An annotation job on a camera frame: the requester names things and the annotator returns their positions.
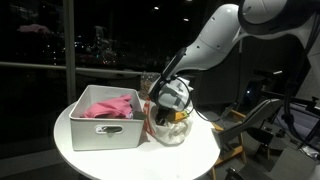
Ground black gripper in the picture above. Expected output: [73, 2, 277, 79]
[154, 105, 177, 127]

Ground white orange plastic bag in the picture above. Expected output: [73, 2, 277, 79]
[143, 96, 195, 146]

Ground white plastic basket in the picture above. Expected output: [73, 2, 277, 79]
[68, 84, 146, 152]

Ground dark grey object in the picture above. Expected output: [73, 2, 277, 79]
[132, 110, 148, 121]

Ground glass jar with nuts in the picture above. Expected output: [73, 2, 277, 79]
[139, 70, 160, 100]

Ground pink cloth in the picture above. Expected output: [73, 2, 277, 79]
[79, 94, 134, 120]

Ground wooden stand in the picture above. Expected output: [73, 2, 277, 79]
[209, 106, 248, 180]

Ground grey chair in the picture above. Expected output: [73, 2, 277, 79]
[217, 97, 285, 145]

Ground black metal bar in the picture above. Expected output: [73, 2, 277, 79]
[260, 89, 320, 116]

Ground yellowish wrist camera box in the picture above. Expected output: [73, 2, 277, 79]
[173, 110, 190, 122]

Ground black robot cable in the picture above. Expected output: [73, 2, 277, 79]
[148, 74, 241, 124]

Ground window frame post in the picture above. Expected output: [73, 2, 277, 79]
[62, 0, 78, 105]

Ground horizontal window rail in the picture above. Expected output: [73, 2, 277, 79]
[0, 61, 168, 78]

